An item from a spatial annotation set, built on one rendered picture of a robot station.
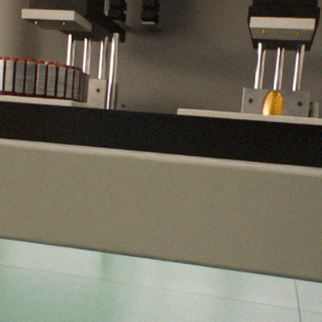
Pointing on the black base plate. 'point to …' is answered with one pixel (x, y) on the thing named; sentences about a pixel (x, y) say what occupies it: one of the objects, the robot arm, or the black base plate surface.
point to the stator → (42, 80)
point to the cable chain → (151, 19)
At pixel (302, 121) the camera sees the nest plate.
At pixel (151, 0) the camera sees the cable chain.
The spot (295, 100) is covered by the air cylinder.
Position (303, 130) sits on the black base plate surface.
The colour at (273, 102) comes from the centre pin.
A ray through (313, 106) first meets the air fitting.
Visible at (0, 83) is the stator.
